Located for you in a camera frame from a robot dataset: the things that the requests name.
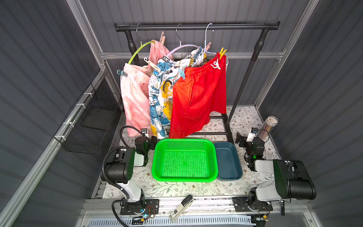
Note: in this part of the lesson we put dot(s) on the lilac plastic hanger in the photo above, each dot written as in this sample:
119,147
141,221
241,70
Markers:
180,44

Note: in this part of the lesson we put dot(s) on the black clothes rack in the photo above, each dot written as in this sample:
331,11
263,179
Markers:
265,28

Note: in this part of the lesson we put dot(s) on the comic print shorts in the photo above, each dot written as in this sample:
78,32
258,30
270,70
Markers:
161,86

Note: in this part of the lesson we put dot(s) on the teal clothespin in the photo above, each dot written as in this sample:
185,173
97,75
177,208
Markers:
122,73

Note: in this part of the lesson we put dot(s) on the pink clothespin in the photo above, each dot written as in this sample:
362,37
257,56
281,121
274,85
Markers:
162,38

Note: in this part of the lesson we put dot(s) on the red shorts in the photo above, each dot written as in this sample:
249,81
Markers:
202,91

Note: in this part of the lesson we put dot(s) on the green plastic hanger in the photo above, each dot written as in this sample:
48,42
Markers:
135,52

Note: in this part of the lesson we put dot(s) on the dark teal tray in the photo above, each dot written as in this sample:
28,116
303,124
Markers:
229,165

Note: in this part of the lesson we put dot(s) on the salmon clothespin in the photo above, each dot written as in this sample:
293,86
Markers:
207,47

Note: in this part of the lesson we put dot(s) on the beige clothespin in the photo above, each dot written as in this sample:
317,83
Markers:
151,64

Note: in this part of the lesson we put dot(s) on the silver black handheld device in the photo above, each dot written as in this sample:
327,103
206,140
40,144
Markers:
182,207

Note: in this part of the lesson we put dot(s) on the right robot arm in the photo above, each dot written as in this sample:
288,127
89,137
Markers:
291,179

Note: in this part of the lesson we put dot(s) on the blue clothespin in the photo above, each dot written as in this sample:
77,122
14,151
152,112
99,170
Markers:
182,73

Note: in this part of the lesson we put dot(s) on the clear tube of sticks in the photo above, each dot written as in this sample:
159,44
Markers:
264,132

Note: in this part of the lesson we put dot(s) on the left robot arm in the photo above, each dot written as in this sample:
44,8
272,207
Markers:
117,170

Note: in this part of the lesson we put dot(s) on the pink tie-dye shorts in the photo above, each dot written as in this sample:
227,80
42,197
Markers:
134,89

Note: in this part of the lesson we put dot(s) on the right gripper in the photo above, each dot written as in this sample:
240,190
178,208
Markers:
242,141

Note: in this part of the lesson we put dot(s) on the yellow clothespin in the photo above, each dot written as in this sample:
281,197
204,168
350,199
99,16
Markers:
222,52

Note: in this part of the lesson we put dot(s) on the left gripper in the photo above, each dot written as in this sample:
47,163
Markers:
152,142

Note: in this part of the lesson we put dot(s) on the green plastic basket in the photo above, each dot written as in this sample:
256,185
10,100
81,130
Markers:
185,160

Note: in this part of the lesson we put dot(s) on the black wire wall basket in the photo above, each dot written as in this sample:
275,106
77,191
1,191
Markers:
92,128

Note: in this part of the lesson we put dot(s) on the light blue wire hanger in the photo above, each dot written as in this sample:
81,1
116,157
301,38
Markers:
206,39

